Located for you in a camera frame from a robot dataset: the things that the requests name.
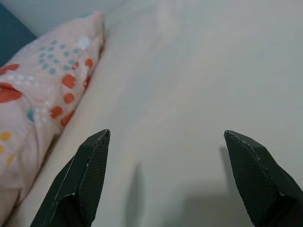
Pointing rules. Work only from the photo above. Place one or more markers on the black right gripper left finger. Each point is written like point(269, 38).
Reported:
point(80, 189)

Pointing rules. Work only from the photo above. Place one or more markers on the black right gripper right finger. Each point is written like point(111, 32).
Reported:
point(260, 184)

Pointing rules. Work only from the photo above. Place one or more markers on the pink patterned pillow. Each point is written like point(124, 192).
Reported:
point(47, 78)

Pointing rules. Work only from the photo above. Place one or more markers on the beige bed mattress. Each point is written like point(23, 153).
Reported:
point(146, 146)

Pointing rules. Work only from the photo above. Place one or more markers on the blue upholstered headboard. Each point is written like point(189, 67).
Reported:
point(11, 35)

